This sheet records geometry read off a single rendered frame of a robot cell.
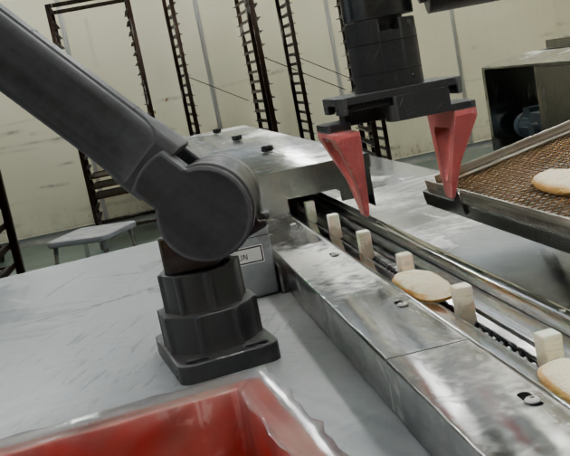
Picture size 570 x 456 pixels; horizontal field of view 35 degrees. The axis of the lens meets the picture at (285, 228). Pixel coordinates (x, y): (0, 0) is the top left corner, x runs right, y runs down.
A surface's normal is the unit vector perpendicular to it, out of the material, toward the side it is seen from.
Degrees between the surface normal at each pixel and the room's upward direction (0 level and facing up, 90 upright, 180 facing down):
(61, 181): 90
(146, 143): 77
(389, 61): 90
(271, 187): 90
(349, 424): 0
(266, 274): 90
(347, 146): 111
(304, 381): 0
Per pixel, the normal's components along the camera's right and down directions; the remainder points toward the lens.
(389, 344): -0.18, -0.97
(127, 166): -0.28, 0.07
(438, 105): 0.18, 0.14
